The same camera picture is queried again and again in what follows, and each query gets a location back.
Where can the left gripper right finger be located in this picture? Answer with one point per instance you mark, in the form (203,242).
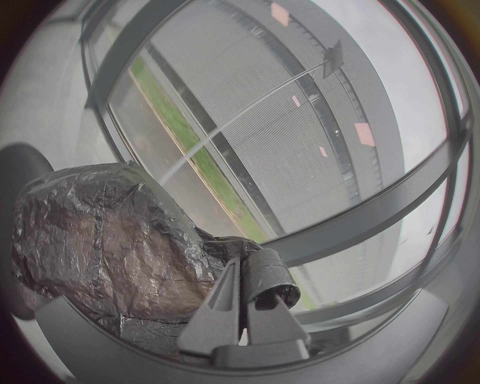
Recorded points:
(270,326)

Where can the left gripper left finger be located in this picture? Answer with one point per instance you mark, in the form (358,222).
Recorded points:
(219,311)

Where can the black plastic bag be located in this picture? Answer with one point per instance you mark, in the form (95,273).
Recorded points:
(112,243)

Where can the window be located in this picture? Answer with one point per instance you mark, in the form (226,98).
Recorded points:
(262,112)

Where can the dark grey round chair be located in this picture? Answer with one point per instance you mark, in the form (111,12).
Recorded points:
(18,161)

